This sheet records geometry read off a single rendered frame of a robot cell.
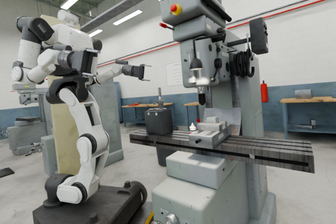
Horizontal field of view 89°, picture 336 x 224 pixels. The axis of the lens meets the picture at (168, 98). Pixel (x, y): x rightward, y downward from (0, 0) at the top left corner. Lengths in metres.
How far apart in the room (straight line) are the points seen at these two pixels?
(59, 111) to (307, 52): 5.15
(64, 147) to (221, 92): 1.90
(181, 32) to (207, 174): 0.86
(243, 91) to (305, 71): 3.87
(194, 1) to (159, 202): 1.09
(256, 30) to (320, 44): 4.07
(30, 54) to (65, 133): 1.40
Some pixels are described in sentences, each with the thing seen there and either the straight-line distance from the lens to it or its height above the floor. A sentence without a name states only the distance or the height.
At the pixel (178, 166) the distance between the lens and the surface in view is 1.11.
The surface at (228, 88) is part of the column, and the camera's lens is 1.51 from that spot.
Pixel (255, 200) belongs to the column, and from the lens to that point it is 1.74.
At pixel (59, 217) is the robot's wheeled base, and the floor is 0.57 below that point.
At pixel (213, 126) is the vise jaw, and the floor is 1.06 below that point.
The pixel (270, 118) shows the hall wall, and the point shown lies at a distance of 5.38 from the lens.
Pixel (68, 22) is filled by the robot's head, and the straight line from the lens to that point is 1.40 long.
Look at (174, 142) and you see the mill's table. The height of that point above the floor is 0.93.
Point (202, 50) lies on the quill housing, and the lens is 1.11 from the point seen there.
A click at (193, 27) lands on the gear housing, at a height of 1.67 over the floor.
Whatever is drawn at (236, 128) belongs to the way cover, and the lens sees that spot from 1.44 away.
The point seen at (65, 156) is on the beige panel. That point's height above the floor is 0.64.
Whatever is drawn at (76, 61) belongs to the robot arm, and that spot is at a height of 1.47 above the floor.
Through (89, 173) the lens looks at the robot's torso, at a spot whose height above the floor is 0.82.
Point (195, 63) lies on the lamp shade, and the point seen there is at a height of 1.44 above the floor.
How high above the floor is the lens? 1.29
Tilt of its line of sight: 2 degrees down
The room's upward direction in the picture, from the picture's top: 5 degrees counter-clockwise
